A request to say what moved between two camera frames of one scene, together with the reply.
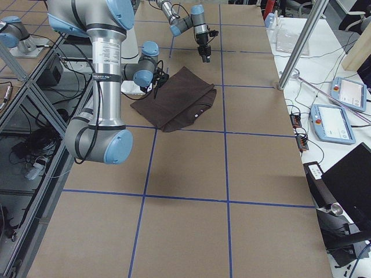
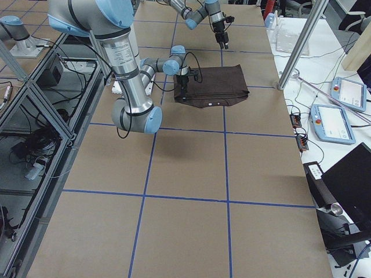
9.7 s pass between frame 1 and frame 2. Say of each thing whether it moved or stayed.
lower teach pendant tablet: stayed
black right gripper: moved
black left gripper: moved
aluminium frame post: stayed
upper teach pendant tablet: stayed
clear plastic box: stayed
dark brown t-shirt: moved
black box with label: stayed
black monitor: stayed
